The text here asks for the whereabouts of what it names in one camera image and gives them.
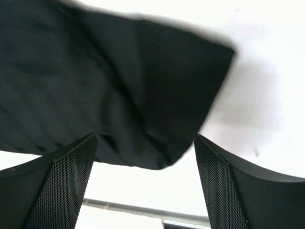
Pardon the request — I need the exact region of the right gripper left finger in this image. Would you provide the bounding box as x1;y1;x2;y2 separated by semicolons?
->
0;134;98;229

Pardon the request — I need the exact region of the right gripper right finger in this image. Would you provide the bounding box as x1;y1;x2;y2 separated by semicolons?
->
194;135;305;229

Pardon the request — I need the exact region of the black pleated skirt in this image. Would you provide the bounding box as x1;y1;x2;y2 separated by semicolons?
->
0;0;235;170

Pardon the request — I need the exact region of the aluminium frame rail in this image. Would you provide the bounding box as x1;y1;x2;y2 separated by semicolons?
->
82;198;209;225

